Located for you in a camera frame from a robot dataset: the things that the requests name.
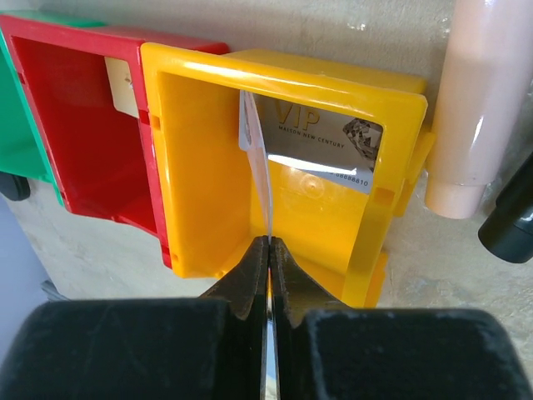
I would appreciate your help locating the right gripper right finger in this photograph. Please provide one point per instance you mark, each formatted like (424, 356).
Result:
(328, 350)

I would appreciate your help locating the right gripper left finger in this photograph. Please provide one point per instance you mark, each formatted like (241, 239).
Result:
(208, 347)

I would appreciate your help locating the yellow plastic bin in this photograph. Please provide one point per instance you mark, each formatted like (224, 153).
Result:
(212, 212)

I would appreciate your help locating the red plastic bin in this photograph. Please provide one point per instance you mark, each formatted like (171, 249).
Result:
(103, 160)

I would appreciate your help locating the green plastic bin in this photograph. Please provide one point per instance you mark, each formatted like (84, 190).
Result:
(22, 152)

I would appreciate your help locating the silver card in yellow bin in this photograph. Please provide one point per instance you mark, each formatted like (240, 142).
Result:
(340, 148)

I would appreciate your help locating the card in red bin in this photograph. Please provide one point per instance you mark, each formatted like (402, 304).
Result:
(121, 85)

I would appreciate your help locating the black microphone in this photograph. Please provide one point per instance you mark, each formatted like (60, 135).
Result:
(507, 232)

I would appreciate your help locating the pink microphone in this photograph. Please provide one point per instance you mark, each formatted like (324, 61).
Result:
(485, 76)

